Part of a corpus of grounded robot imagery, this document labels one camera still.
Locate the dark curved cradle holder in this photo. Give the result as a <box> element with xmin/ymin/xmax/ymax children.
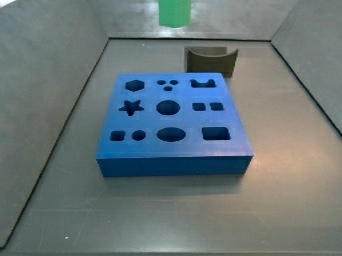
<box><xmin>185</xmin><ymin>46</ymin><xmax>240</xmax><ymax>78</ymax></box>

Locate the green hexagon peg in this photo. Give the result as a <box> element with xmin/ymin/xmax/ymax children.
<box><xmin>158</xmin><ymin>0</ymin><xmax>192</xmax><ymax>28</ymax></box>

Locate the blue shape-sorting block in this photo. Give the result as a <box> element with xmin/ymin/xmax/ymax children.
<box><xmin>97</xmin><ymin>73</ymin><xmax>254</xmax><ymax>177</ymax></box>

